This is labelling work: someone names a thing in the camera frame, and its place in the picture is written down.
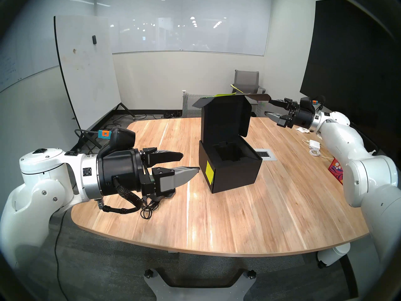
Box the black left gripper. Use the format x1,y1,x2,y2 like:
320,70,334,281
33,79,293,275
96,147,201,197

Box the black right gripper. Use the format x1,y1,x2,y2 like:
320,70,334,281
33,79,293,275
264,98,316,129

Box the black computer mouse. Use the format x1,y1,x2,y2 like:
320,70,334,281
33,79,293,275
150,190,176,200

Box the black cardboard box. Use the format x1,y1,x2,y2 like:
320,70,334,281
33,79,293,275
192,93,272,193

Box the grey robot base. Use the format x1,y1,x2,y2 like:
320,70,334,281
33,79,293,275
144,267,257,301

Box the colourful floral tissue box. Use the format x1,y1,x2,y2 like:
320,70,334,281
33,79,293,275
328,158,344,185

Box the grey mesh office chair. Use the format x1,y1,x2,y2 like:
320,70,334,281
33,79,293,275
251,102,267,118
182,92,220,118

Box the silver table power grommet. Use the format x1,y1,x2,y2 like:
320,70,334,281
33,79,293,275
254,148,278,161

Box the grey office chair with armrests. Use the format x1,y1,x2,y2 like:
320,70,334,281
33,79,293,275
231,70,266,111

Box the black video conference bar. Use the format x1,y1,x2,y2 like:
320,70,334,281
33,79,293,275
351,122,379,156

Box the mobile whiteboard on stand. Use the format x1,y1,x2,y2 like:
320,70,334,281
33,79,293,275
54,16,136,149

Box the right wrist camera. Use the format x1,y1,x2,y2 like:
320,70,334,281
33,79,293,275
299,96,326,107

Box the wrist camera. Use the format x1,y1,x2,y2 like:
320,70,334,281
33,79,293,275
99,127,137,156
299,96,326,107

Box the white power adapter with cable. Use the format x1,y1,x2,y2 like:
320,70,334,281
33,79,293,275
302,139,333,160

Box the black mouse USB cable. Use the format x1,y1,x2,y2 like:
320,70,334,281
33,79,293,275
139,197,161,219

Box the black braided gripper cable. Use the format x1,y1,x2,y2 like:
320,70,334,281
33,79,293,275
101,177,143,215

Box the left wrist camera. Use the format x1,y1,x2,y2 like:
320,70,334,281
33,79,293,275
99,127,137,156

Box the black floor cables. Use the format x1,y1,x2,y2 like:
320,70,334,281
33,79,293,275
103,111,183,135

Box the large black wall display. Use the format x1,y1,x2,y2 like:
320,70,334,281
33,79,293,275
299,0,401,160

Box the glass wall whiteboard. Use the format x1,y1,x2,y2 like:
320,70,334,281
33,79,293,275
96,0,272,56

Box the wall whiteboard with writing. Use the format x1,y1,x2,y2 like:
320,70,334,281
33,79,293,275
0,0,96,94

